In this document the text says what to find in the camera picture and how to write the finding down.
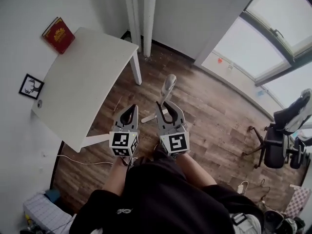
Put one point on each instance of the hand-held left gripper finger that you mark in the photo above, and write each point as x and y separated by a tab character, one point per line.
135	121
117	121

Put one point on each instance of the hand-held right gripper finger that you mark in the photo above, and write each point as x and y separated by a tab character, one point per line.
180	117
159	121

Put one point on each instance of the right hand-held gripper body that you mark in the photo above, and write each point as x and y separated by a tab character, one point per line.
175	142

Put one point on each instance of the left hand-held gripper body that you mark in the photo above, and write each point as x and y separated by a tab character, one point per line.
119	140

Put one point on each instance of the person's right forearm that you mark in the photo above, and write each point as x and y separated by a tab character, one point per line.
195	169

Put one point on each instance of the person's left forearm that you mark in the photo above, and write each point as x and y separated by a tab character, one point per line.
115	177

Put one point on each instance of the white table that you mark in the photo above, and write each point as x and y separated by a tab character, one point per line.
80	82

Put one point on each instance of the person's black shirt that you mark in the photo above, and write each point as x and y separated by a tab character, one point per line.
165	199

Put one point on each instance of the small red object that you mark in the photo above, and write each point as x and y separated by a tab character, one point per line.
220	60

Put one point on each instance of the white power strip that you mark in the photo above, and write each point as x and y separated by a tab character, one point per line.
241	187

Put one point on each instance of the small blue object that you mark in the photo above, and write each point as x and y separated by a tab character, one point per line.
260	93

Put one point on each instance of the blue bag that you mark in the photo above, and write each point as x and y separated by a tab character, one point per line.
52	195

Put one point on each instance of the black framed deer picture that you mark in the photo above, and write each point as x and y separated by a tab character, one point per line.
31	86

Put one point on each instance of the black office chair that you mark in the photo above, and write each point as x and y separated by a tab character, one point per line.
275	150

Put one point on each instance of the white vertical pipe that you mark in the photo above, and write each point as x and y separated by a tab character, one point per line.
149	18
133	11

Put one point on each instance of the red hardcover book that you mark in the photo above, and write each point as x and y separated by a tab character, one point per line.
58	35

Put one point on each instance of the white checkered storage box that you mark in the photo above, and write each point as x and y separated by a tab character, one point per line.
46	216

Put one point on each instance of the person's grey trousers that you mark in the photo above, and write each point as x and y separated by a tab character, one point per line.
246	224

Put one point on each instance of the pile of clothes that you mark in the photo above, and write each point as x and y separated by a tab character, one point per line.
295	113

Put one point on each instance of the dark framed window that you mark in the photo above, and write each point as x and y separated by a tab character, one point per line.
273	28

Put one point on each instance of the dark shoes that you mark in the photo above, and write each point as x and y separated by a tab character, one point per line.
280	223

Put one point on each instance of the pink checkered cloth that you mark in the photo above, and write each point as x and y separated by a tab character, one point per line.
301	201

